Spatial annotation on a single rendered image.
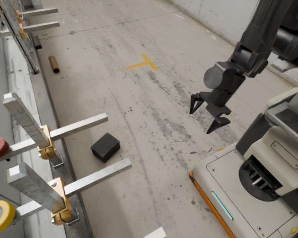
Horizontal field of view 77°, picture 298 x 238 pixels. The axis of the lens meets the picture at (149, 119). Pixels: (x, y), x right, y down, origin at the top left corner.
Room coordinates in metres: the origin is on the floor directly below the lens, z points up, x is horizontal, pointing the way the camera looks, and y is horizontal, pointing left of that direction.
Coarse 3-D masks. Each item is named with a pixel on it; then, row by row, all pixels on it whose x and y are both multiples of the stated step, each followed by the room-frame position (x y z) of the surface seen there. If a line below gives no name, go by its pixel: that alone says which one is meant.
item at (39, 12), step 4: (48, 8) 1.60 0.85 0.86; (52, 8) 1.61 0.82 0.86; (56, 8) 1.61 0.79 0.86; (24, 12) 1.51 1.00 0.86; (28, 12) 1.52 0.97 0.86; (32, 12) 1.52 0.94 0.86; (36, 12) 1.54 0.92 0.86; (40, 12) 1.55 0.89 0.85; (44, 12) 1.56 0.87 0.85; (48, 12) 1.58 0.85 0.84; (52, 12) 1.59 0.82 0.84; (56, 12) 1.61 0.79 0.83; (20, 16) 1.48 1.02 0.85; (24, 16) 1.49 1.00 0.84; (28, 16) 1.50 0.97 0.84; (32, 16) 1.52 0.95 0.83; (0, 20) 1.41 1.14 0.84
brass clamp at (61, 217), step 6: (54, 180) 0.22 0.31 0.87; (60, 180) 0.23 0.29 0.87; (60, 186) 0.21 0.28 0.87; (60, 192) 0.19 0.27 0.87; (66, 198) 0.17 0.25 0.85; (66, 204) 0.15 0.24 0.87; (60, 210) 0.13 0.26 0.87; (66, 210) 0.14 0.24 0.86; (72, 210) 0.14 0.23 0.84; (54, 216) 0.12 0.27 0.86; (60, 216) 0.12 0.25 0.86; (66, 216) 0.12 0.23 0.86; (54, 222) 0.10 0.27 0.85; (60, 222) 0.11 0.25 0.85
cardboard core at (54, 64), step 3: (48, 57) 2.12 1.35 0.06; (51, 57) 2.09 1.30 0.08; (54, 57) 2.14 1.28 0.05; (51, 60) 2.03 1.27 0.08; (54, 60) 2.04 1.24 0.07; (51, 63) 1.98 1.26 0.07; (54, 63) 1.97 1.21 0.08; (51, 66) 1.94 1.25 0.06; (54, 66) 1.91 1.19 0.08; (57, 66) 1.93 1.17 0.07; (54, 69) 1.93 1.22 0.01; (57, 69) 1.93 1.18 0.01; (54, 72) 1.86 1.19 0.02; (57, 72) 1.88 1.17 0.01
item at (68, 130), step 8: (104, 112) 0.54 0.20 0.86; (88, 120) 0.49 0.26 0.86; (96, 120) 0.49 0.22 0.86; (104, 120) 0.51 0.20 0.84; (64, 128) 0.44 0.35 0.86; (72, 128) 0.45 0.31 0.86; (80, 128) 0.46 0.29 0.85; (56, 136) 0.41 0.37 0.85; (64, 136) 0.42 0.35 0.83; (16, 144) 0.36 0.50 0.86; (24, 144) 0.36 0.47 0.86; (32, 144) 0.36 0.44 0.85; (8, 152) 0.32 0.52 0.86; (16, 152) 0.33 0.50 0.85; (0, 160) 0.30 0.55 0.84
